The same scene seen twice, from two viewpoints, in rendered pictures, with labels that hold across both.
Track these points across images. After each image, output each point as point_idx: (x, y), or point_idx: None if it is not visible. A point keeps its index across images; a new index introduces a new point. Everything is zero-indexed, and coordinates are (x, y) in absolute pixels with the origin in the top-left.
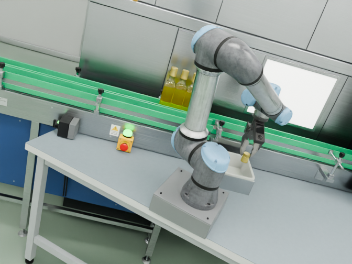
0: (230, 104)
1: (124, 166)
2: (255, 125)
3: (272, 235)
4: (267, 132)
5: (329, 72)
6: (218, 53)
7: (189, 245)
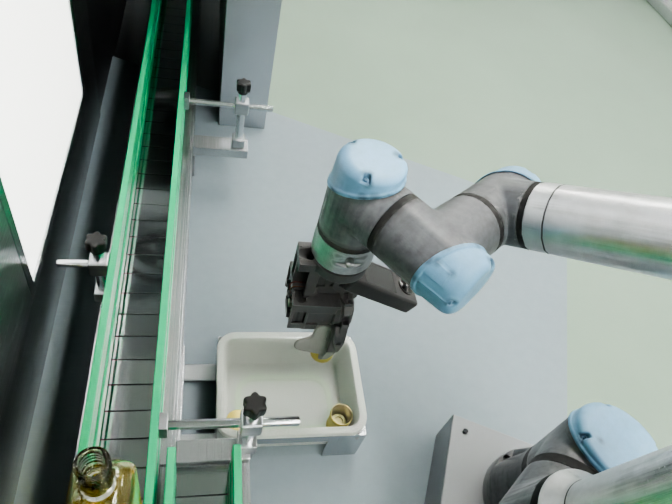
0: (12, 348)
1: None
2: (376, 286)
3: (466, 333)
4: (167, 242)
5: None
6: None
7: None
